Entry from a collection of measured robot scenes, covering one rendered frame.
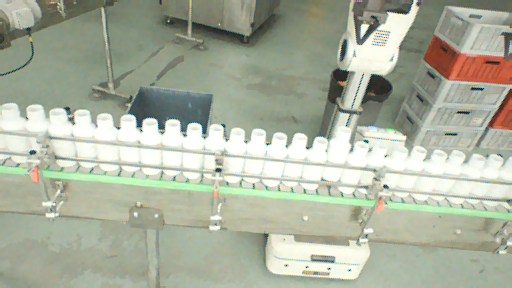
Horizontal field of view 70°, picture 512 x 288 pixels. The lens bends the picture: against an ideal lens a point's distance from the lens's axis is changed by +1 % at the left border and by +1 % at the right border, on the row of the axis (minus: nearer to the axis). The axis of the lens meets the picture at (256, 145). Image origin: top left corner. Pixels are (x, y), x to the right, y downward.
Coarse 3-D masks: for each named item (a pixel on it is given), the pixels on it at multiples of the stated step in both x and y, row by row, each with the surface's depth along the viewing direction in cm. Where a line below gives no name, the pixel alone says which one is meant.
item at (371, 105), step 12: (336, 72) 276; (348, 72) 283; (336, 84) 257; (372, 84) 283; (384, 84) 274; (336, 96) 261; (372, 96) 248; (384, 96) 252; (372, 108) 256; (324, 120) 282; (360, 120) 262; (372, 120) 266; (324, 132) 284
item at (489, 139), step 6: (486, 126) 328; (486, 132) 329; (492, 132) 327; (498, 132) 328; (504, 132) 329; (510, 132) 329; (480, 138) 335; (486, 138) 331; (492, 138) 331; (498, 138) 332; (504, 138) 333; (510, 138) 333; (480, 144) 335; (486, 144) 336; (492, 144) 336; (498, 144) 337; (504, 144) 337; (510, 144) 338; (510, 150) 342
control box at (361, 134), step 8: (360, 128) 120; (360, 136) 119; (368, 136) 116; (376, 136) 116; (384, 136) 116; (392, 136) 117; (400, 136) 117; (368, 144) 117; (392, 144) 117; (400, 144) 118; (392, 152) 118
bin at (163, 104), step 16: (144, 96) 156; (160, 96) 156; (176, 96) 156; (192, 96) 156; (208, 96) 156; (128, 112) 137; (144, 112) 161; (160, 112) 161; (176, 112) 161; (192, 112) 161; (208, 112) 161; (160, 128) 166; (208, 128) 135
